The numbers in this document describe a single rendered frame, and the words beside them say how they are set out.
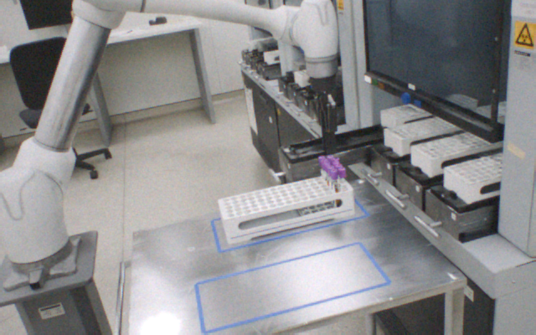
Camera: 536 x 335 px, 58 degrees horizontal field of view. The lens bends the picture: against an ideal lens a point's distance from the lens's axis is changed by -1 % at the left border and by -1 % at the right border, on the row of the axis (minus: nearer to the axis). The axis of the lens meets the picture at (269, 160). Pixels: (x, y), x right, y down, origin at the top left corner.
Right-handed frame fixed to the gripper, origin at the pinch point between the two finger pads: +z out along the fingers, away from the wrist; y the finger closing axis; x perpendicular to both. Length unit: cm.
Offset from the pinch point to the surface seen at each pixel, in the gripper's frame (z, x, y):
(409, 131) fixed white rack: -2.0, -20.4, -11.8
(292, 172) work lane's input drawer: 6.6, 13.0, -2.1
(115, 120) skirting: 77, 92, 355
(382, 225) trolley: 2.6, 6.3, -46.1
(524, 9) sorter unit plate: -39, -20, -53
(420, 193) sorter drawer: 6.0, -11.3, -31.9
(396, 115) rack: -2.0, -24.3, 3.1
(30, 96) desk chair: 13, 129, 223
